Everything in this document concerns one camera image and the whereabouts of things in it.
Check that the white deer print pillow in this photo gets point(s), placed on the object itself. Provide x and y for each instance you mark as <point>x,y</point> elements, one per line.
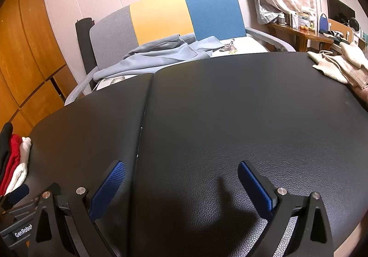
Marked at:
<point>247,45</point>

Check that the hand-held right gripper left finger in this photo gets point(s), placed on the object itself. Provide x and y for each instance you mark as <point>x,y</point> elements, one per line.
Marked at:
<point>107,191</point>

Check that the black monitor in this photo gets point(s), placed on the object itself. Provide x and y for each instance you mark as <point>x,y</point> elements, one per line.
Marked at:
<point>339,7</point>

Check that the white patterned pillow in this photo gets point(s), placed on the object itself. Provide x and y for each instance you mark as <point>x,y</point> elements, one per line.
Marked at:
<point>112,81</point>

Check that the brown wooden panel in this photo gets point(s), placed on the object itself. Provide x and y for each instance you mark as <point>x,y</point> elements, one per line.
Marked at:
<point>339,27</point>

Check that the red folded garment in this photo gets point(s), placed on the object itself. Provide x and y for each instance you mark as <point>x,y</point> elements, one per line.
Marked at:
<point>13,156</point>

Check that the wooden desk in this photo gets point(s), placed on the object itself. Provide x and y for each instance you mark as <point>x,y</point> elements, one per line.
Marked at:
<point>299,33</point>

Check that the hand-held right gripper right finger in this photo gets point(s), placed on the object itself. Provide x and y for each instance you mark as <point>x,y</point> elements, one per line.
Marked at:
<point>256,191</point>

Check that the wooden wardrobe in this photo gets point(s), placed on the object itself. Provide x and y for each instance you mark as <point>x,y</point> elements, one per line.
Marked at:
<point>28,58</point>

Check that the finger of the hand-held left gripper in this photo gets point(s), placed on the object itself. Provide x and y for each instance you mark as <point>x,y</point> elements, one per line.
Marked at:
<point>17,193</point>

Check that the black folded garment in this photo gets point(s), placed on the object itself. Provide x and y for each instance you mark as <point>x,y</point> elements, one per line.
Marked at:
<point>5,145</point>

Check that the white folded garment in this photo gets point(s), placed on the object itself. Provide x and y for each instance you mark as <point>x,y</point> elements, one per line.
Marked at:
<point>24,147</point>

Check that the grey yellow blue sofa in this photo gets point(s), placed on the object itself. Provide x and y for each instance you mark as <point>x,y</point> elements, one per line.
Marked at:
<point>161,21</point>

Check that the stack of boxes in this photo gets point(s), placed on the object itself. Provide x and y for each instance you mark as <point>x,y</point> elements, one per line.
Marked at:
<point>303,17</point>

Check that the grey tin jar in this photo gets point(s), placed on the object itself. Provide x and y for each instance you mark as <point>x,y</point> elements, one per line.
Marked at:
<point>281,19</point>

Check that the beige knit sweater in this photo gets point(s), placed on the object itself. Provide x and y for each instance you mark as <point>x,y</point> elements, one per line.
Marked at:
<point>333,68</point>

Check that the cream knit sweater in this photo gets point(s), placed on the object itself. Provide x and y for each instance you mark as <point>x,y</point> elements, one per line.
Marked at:
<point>352,53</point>

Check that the white fan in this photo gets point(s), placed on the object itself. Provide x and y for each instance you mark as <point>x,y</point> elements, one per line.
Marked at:
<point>353,24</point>

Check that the grey-blue hoodie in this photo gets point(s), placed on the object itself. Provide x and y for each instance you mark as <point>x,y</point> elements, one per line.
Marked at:
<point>161,55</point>

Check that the blue bag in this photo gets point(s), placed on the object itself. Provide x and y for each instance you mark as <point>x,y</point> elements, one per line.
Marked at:
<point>323,23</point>

